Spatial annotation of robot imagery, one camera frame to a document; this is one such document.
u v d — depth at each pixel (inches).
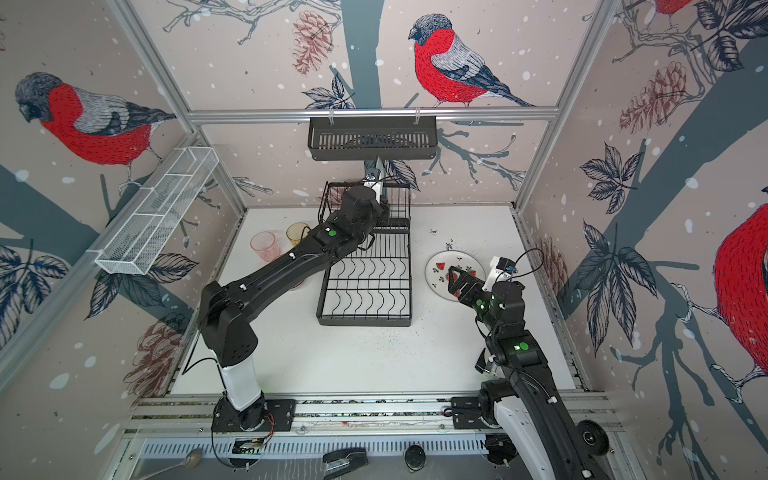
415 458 23.6
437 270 39.5
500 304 21.7
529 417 19.5
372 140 42.0
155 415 29.5
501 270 26.0
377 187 26.7
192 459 26.4
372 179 26.3
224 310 18.5
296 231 41.5
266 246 41.0
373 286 37.7
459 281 26.6
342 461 26.2
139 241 28.1
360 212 23.2
